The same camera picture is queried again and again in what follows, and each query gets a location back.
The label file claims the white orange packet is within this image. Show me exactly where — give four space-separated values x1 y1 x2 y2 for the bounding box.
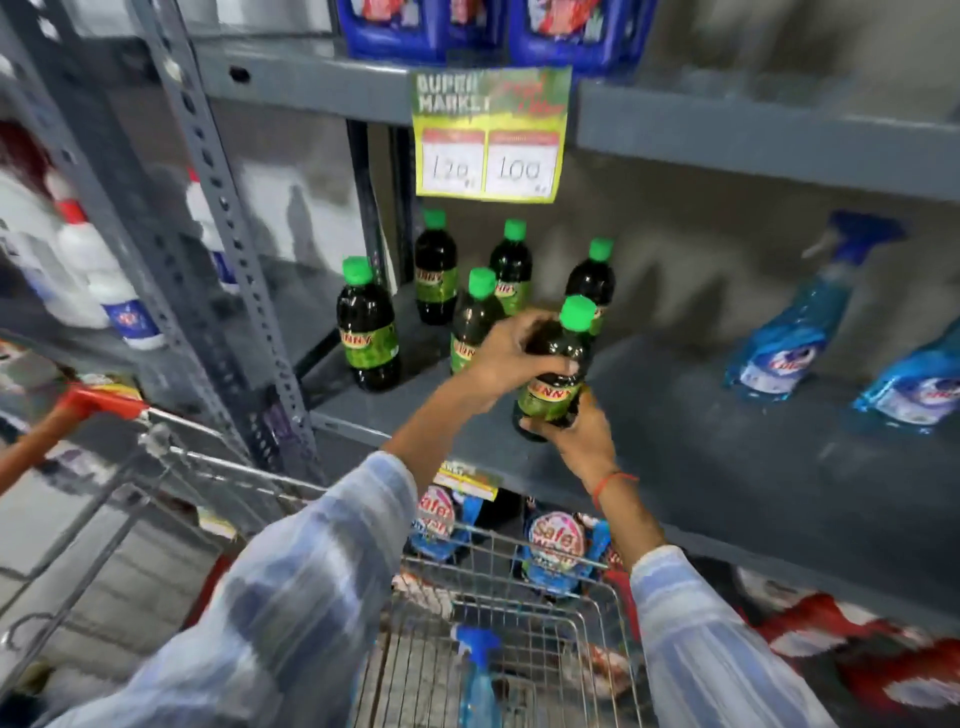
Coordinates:
581 644 635 699

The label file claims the row of dark bottles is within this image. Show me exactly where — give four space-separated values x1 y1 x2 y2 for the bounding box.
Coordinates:
335 208 618 393

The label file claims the person's left hand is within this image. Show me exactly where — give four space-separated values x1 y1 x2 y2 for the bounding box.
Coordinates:
459 307 583 414

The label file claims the grey metal shelf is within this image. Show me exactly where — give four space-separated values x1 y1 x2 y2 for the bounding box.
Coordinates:
0 0 960 654

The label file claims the blue Colin spray bottle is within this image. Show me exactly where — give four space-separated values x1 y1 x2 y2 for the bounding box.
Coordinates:
449 624 502 728

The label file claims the person's right forearm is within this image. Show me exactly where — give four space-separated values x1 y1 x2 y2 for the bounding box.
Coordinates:
592 472 838 728

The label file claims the person's left forearm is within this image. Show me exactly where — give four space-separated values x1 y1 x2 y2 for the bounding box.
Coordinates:
44 378 489 728

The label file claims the white bottle red cap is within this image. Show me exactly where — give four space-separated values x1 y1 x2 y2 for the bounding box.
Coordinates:
185 168 241 295
44 172 168 352
0 168 110 331

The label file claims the person's right hand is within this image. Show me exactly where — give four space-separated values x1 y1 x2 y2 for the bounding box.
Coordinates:
519 389 622 496

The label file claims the blue jug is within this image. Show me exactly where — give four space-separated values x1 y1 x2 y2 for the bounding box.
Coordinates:
335 0 451 65
448 0 511 52
508 0 660 76

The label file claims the silver wire shopping cart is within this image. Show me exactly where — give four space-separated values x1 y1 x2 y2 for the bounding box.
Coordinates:
0 382 654 728

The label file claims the large yellow green price tag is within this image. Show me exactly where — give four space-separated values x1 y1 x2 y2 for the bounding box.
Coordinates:
408 65 573 205

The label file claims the dark bottle green cap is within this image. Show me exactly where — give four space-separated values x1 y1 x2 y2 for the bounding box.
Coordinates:
513 294 598 444

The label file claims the row of blue spray bottles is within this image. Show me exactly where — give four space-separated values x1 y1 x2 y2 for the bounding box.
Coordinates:
723 209 960 436

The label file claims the blue laundry pouch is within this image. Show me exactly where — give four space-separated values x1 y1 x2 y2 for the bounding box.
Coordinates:
408 485 485 562
517 506 610 598

